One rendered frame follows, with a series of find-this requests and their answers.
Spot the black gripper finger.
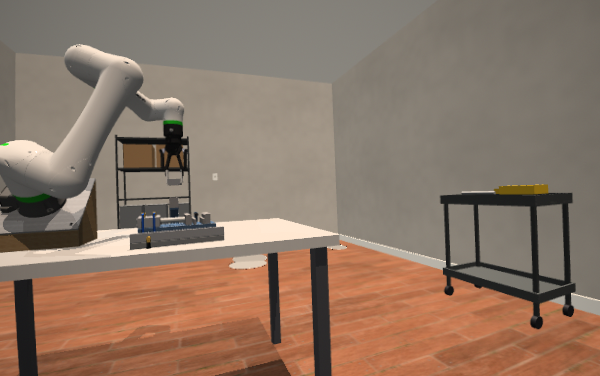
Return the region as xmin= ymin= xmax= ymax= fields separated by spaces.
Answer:
xmin=174 ymin=148 xmax=188 ymax=183
xmin=159 ymin=148 xmax=172 ymax=183

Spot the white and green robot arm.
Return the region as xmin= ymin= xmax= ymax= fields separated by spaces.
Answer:
xmin=0 ymin=45 xmax=184 ymax=218

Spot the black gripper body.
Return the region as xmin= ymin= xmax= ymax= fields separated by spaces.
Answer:
xmin=165 ymin=136 xmax=182 ymax=156

